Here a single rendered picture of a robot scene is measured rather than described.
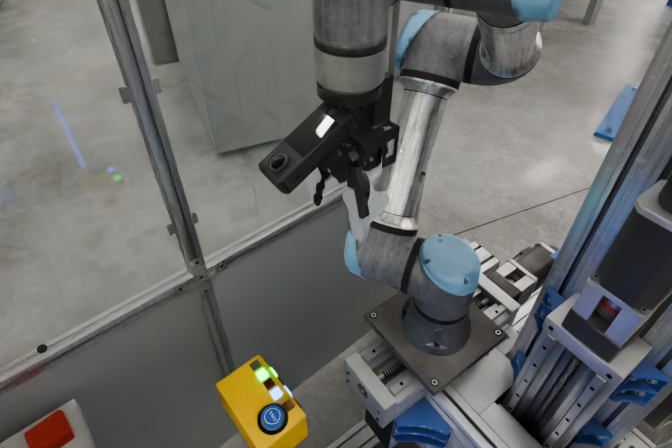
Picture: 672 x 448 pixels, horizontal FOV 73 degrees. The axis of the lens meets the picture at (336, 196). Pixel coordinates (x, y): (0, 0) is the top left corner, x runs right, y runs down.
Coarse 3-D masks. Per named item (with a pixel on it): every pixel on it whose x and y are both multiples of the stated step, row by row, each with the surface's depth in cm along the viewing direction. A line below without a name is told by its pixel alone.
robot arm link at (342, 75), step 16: (384, 48) 46; (320, 64) 46; (336, 64) 45; (352, 64) 44; (368, 64) 45; (384, 64) 47; (320, 80) 47; (336, 80) 46; (352, 80) 46; (368, 80) 46
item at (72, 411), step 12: (60, 408) 104; (72, 408) 104; (72, 420) 102; (84, 420) 104; (24, 432) 101; (84, 432) 101; (0, 444) 99; (12, 444) 99; (24, 444) 99; (72, 444) 99; (84, 444) 99
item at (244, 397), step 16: (240, 368) 89; (224, 384) 87; (240, 384) 87; (256, 384) 87; (224, 400) 85; (240, 400) 85; (256, 400) 85; (272, 400) 85; (240, 416) 82; (256, 416) 82; (288, 416) 82; (304, 416) 83; (240, 432) 87; (256, 432) 80; (272, 432) 80; (288, 432) 81; (304, 432) 86
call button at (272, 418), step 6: (270, 408) 82; (276, 408) 82; (264, 414) 82; (270, 414) 82; (276, 414) 82; (282, 414) 82; (264, 420) 81; (270, 420) 81; (276, 420) 81; (282, 420) 81; (264, 426) 81; (270, 426) 80; (276, 426) 80
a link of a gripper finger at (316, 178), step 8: (320, 168) 58; (312, 176) 60; (320, 176) 59; (328, 176) 60; (312, 184) 61; (320, 184) 61; (312, 192) 62; (320, 192) 63; (312, 200) 64; (320, 200) 64
